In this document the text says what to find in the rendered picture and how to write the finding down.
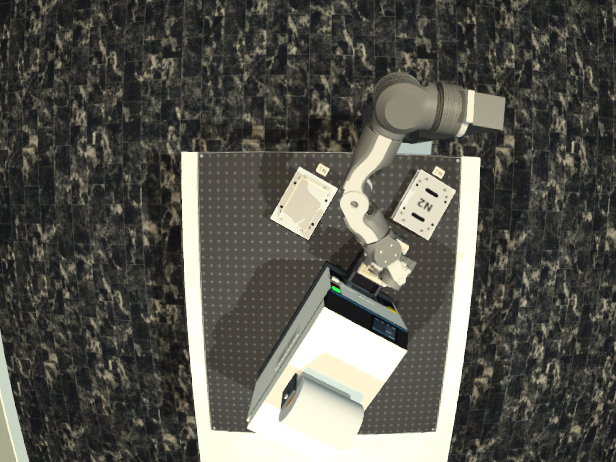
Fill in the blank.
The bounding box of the small white label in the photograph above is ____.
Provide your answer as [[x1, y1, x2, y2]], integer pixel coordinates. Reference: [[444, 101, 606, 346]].
[[433, 166, 445, 178], [316, 164, 329, 176]]

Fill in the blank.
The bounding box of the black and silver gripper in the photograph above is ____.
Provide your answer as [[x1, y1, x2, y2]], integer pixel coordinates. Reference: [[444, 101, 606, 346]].
[[362, 253, 417, 277]]

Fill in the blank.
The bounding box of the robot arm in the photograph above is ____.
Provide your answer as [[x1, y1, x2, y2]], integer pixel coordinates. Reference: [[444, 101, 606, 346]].
[[340, 72, 475, 291]]

